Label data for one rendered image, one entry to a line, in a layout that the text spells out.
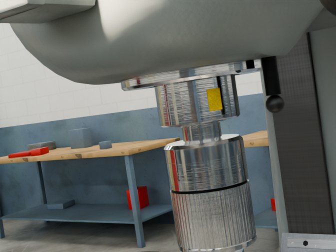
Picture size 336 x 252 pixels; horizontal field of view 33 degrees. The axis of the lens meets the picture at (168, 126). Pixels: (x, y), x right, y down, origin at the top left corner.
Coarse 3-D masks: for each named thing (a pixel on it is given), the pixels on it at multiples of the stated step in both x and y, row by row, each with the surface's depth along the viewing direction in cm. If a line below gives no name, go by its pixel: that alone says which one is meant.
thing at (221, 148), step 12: (168, 144) 34; (180, 144) 33; (192, 144) 32; (204, 144) 32; (216, 144) 32; (228, 144) 32; (240, 144) 33; (168, 156) 33; (180, 156) 32; (192, 156) 32; (204, 156) 32; (216, 156) 32; (228, 156) 32
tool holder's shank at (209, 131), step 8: (184, 128) 33; (192, 128) 33; (200, 128) 33; (208, 128) 33; (216, 128) 33; (184, 136) 33; (192, 136) 33; (200, 136) 33; (208, 136) 33; (216, 136) 33
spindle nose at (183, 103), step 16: (192, 80) 31; (208, 80) 31; (224, 80) 32; (160, 96) 33; (176, 96) 32; (192, 96) 31; (224, 96) 32; (160, 112) 33; (176, 112) 32; (192, 112) 31; (208, 112) 31; (224, 112) 32
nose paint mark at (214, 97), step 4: (212, 88) 31; (216, 88) 32; (208, 92) 31; (212, 92) 31; (216, 92) 32; (208, 96) 31; (212, 96) 31; (216, 96) 32; (220, 96) 32; (208, 100) 31; (212, 100) 31; (216, 100) 32; (220, 100) 32; (208, 104) 31; (212, 104) 31; (216, 104) 32; (220, 104) 32; (212, 108) 31; (216, 108) 32; (220, 108) 32
